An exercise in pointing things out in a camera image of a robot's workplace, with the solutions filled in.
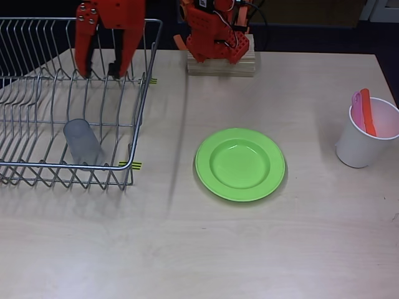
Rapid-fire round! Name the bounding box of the translucent grey plastic cup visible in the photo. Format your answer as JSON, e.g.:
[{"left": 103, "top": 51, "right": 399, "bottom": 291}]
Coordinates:
[{"left": 63, "top": 118, "right": 105, "bottom": 164}]

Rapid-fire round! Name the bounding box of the green plastic plate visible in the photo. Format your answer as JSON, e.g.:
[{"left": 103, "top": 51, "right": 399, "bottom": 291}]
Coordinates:
[{"left": 195, "top": 127, "right": 287, "bottom": 203}]

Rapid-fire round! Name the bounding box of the pink plastic fork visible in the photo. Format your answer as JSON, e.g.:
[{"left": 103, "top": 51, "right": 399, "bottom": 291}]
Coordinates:
[{"left": 351, "top": 91, "right": 370, "bottom": 131}]

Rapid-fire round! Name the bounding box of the orange plastic knife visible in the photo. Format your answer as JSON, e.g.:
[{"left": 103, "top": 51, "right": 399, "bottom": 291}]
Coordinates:
[{"left": 360, "top": 88, "right": 378, "bottom": 137}]

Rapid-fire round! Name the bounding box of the orange table clamp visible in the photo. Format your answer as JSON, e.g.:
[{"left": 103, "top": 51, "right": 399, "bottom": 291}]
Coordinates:
[{"left": 173, "top": 0, "right": 196, "bottom": 50}]

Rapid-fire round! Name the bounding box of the wooden base block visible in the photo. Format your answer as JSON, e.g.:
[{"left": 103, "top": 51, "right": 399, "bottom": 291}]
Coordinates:
[{"left": 186, "top": 34, "right": 257, "bottom": 78}]

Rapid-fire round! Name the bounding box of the white paper cup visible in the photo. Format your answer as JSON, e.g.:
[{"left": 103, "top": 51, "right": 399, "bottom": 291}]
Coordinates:
[{"left": 335, "top": 97, "right": 399, "bottom": 169}]

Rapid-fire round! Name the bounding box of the grey cabinet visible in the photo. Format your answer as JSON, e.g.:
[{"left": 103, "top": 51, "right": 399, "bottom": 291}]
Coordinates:
[{"left": 358, "top": 0, "right": 399, "bottom": 22}]

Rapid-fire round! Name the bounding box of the metal wire dish rack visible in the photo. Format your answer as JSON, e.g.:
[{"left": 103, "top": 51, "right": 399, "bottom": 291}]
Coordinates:
[{"left": 0, "top": 17, "right": 163, "bottom": 191}]

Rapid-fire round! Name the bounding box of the black power cable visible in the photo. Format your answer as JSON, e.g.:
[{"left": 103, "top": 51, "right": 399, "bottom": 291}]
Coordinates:
[{"left": 248, "top": 0, "right": 269, "bottom": 51}]

